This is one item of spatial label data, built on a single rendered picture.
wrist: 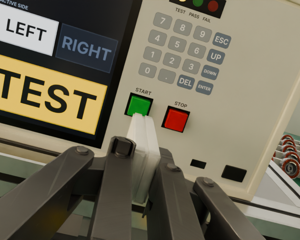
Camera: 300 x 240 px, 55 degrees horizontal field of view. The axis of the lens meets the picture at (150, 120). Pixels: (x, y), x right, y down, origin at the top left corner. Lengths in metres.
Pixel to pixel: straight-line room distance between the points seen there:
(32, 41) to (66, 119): 0.08
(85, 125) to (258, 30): 0.18
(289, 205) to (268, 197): 0.02
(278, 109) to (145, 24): 0.15
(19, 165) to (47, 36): 0.12
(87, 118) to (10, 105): 0.07
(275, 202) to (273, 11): 0.21
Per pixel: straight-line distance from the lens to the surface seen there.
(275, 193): 0.40
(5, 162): 0.29
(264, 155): 0.32
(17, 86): 0.29
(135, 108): 0.27
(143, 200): 0.16
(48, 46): 0.28
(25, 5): 0.28
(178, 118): 0.28
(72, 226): 0.50
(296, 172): 1.74
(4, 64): 0.29
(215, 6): 0.27
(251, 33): 0.29
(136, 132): 0.17
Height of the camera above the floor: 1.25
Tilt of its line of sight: 16 degrees down
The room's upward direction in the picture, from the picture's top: 18 degrees clockwise
